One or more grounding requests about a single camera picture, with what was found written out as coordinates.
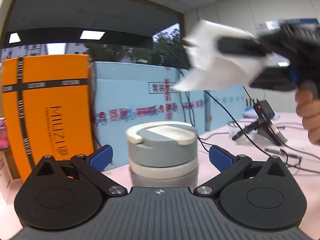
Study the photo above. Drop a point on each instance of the phone with red screen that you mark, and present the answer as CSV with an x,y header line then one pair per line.
x,y
4,143

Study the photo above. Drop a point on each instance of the black handheld left gripper right finger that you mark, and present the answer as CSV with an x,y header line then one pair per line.
x,y
241,46

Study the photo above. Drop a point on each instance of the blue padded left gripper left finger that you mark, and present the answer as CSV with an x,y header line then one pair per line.
x,y
92,166

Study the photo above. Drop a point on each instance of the large light blue carton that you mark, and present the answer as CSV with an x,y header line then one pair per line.
x,y
128,94

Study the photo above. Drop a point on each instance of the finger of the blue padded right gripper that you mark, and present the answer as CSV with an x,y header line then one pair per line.
x,y
232,168

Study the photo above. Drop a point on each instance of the black device on stand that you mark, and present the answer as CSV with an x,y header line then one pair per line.
x,y
263,125

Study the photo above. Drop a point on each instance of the grey white lidded container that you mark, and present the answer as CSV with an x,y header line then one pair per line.
x,y
163,154

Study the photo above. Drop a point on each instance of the white cleaning cloth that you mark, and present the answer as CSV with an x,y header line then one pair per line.
x,y
210,69

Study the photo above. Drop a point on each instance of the person's bare hand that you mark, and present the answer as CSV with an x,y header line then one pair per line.
x,y
308,109

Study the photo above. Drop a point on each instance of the orange MIUZI box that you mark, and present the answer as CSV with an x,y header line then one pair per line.
x,y
45,102

